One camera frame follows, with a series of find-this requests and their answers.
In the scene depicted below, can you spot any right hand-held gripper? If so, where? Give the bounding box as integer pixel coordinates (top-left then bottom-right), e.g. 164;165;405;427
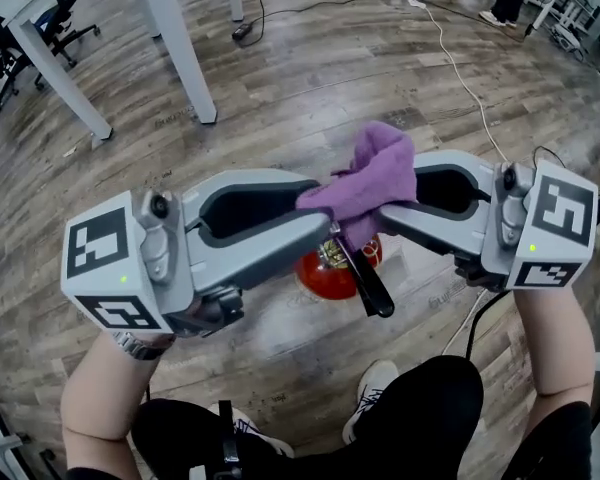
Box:
379;149;600;293

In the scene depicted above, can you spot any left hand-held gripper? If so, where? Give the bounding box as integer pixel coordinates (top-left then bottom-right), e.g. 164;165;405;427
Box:
61;168;332;338

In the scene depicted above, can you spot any purple cloth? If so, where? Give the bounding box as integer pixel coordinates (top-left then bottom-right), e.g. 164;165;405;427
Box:
295;120;419;252

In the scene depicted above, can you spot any red fire extinguisher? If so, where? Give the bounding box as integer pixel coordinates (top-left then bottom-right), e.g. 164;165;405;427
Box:
293;227;396;320

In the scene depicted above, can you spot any person's right forearm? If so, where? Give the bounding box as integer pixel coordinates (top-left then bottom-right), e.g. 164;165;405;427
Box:
511;287;598;404

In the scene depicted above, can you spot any person's left forearm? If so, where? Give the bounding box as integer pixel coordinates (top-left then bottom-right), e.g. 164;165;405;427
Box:
59;330;177;475

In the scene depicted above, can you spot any silver wristwatch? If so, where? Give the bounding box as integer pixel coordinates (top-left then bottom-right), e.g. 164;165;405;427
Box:
111;331;177;362

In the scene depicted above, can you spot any person's right white shoe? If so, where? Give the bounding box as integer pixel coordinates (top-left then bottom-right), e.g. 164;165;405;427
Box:
341;359;401;445

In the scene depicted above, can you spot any person's white shoe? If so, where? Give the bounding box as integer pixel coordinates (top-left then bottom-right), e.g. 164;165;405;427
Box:
206;402;296;460
341;359;401;445

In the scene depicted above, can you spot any person's right leg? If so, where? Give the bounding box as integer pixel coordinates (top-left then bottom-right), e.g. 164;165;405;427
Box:
328;354;485;480

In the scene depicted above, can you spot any person's leg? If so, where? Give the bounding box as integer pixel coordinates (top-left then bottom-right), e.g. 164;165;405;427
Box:
131;398;302;480
328;354;485;480

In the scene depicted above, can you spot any person's left white shoe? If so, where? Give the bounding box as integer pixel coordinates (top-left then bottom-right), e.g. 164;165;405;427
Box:
206;402;296;460

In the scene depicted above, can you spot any person's left leg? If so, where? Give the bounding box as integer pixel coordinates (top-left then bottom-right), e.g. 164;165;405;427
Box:
131;398;302;480

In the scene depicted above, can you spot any person's black shirt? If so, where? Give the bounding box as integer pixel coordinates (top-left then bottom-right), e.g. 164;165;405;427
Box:
63;401;595;480

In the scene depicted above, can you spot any black plugged cable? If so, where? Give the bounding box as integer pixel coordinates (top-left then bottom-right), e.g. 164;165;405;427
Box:
531;144;564;170

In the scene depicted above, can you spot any white power cable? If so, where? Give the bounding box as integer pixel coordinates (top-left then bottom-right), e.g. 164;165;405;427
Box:
408;0;514;165
439;287;489;357

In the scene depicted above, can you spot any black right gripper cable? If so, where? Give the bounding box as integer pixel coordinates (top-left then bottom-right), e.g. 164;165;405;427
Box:
465;289;509;365

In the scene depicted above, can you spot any white desk frame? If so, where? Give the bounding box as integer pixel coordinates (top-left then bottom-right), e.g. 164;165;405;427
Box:
521;0;600;55

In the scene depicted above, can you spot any thin black floor cable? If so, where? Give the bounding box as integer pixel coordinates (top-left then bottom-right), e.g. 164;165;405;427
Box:
238;0;402;47

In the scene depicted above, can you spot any black waist strap pack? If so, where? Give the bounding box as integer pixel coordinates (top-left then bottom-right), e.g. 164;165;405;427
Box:
188;399;247;480

